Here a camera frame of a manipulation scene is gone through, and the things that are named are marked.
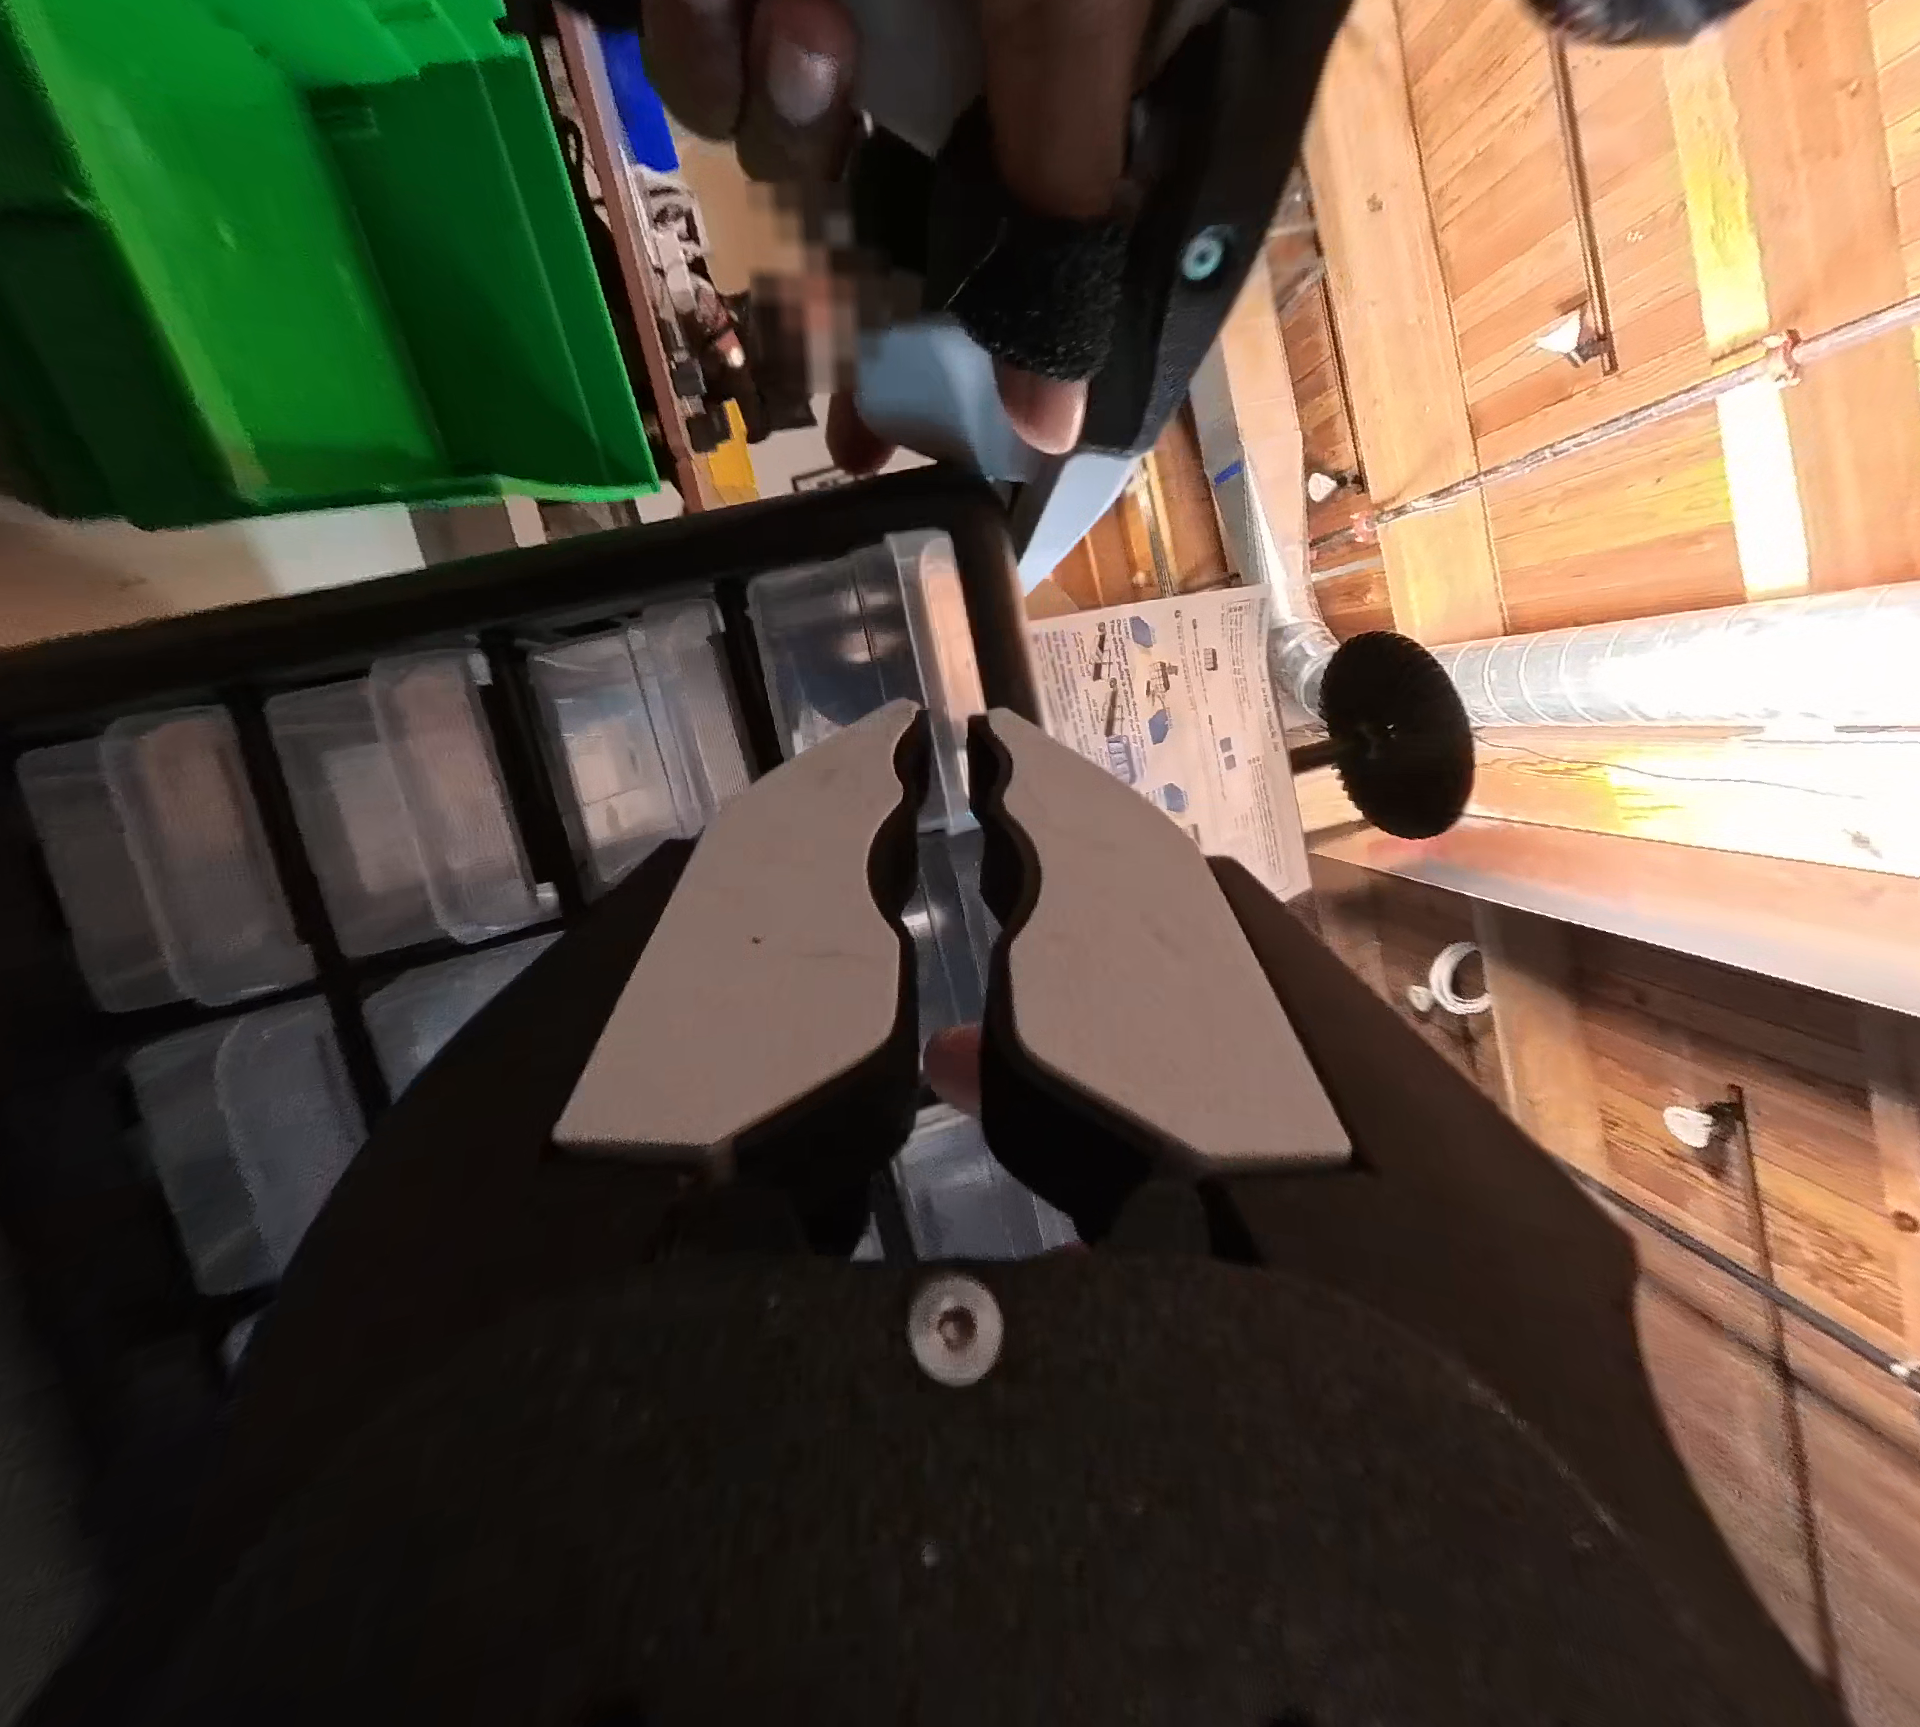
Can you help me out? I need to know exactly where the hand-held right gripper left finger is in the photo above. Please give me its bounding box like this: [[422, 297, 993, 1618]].
[[549, 700, 928, 1178]]

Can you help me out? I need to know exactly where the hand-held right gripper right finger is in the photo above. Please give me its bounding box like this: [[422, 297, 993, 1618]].
[[964, 708, 1357, 1238]]

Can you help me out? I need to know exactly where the black drawer organizer cabinet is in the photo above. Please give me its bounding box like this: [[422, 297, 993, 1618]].
[[0, 468, 1045, 1400]]

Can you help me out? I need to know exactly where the metal ceiling channel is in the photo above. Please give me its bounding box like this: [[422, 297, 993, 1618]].
[[1304, 768, 1920, 1016]]

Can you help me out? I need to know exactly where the white cable coil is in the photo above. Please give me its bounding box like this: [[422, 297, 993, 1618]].
[[1406, 940, 1499, 1028]]

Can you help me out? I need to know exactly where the silver ventilation duct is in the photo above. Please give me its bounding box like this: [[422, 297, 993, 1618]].
[[1213, 378, 1920, 742]]

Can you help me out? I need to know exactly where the printed wall poster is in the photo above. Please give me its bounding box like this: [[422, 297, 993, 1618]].
[[1026, 584, 1311, 902]]

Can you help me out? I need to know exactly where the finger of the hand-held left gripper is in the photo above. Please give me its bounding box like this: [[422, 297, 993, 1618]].
[[1016, 444, 1158, 620]]

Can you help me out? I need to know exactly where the black round ribbed disc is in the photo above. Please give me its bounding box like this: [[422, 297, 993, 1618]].
[[1282, 630, 1480, 844]]

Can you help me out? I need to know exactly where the wooden shelf unit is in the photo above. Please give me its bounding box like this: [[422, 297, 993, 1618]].
[[547, 3, 782, 514]]

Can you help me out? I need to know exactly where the green plastic bin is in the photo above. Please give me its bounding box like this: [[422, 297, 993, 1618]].
[[0, 0, 666, 532]]

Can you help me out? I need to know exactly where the copper pipe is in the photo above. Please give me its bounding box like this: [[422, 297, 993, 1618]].
[[1351, 295, 1920, 532]]

